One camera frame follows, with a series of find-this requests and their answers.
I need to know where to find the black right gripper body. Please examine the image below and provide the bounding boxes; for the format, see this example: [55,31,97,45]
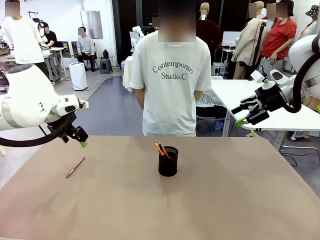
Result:
[254,84,288,114]

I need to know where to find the person left forearm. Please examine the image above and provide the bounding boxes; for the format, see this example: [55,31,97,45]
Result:
[193,88,204,104]

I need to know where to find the mannequin in beige coat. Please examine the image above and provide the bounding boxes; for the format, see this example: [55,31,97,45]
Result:
[231,1,267,81]

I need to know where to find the person right forearm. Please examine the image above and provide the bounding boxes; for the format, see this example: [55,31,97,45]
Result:
[133,87,146,112]

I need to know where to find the mannequin with bucket hat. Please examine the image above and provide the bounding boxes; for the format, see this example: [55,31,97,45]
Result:
[299,4,320,41]

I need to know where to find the clear plastic sheet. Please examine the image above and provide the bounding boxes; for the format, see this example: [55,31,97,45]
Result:
[196,89,226,109]

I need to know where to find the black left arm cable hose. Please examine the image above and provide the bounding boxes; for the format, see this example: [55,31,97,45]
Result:
[0,116,76,148]

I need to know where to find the white work table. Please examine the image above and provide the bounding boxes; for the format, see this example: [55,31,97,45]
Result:
[210,79,320,152]

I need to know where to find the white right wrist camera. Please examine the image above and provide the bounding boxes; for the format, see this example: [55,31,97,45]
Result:
[250,69,275,90]

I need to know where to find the silver wall panel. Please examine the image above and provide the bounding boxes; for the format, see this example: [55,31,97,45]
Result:
[80,10,103,40]

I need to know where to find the mannequin in dark red sweater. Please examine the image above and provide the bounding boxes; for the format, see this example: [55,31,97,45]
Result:
[195,2,224,64]

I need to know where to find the black floor cable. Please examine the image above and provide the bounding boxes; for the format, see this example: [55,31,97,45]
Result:
[281,149,299,168]

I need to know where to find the standing person in white t-shirt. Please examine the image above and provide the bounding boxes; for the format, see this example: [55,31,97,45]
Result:
[1,0,50,79]

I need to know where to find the black mesh pen holder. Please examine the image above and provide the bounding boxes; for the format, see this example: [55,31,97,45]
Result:
[157,146,179,178]

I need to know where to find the white cloth covered table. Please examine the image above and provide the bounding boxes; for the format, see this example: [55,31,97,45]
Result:
[121,56,135,93]

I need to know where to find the grey plastic stool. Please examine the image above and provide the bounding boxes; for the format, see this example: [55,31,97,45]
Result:
[211,62,227,77]
[99,58,114,75]

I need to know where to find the white air purifier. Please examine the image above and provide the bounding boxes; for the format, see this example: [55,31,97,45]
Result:
[68,62,89,91]

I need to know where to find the seated person in black shirt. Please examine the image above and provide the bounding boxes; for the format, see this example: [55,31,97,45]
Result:
[39,22,59,49]

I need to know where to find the white background desk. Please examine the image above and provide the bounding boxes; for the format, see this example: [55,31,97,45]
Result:
[44,46,67,79]

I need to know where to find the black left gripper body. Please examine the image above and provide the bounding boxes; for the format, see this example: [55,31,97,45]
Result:
[61,125,89,145]

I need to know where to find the black camera tripod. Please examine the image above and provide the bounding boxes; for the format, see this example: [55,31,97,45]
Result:
[38,124,51,137]

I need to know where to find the reddish brown pen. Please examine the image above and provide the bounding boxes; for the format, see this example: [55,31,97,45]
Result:
[65,156,86,179]

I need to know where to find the seated person in grey shirt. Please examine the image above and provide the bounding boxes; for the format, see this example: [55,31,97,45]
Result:
[76,26,97,72]

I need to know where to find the person in white printed t-shirt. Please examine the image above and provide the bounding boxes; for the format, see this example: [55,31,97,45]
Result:
[129,0,213,138]

